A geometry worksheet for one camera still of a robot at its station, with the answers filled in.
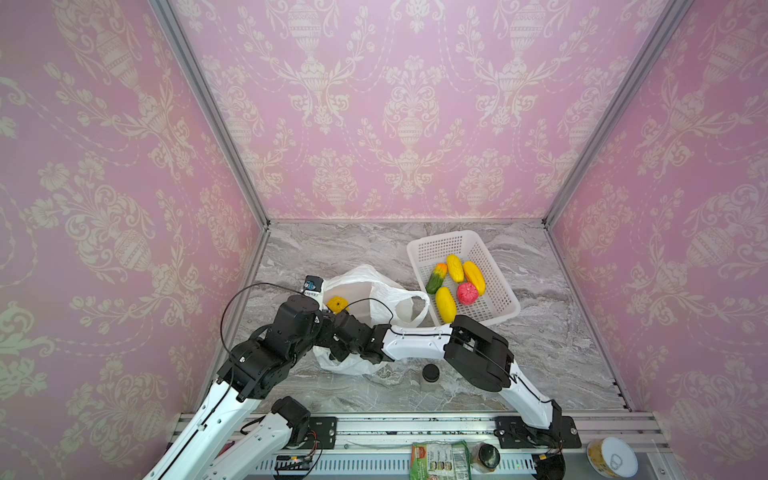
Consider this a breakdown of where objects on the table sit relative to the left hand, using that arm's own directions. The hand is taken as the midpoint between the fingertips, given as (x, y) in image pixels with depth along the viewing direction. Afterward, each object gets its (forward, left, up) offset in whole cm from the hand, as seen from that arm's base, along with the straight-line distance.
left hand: (330, 314), depth 71 cm
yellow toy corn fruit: (+27, -36, -17) cm, 48 cm away
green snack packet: (-26, -27, -20) cm, 42 cm away
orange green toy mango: (+23, -29, -18) cm, 42 cm away
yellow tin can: (-25, -64, -15) cm, 71 cm away
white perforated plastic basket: (+15, -48, -17) cm, 53 cm away
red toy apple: (+16, -38, -16) cm, 44 cm away
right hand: (+4, +3, -21) cm, 22 cm away
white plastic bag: (+10, -8, -6) cm, 14 cm away
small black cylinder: (-9, -25, -13) cm, 29 cm away
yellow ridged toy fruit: (+24, -42, -17) cm, 52 cm away
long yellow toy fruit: (+13, -31, -17) cm, 38 cm away
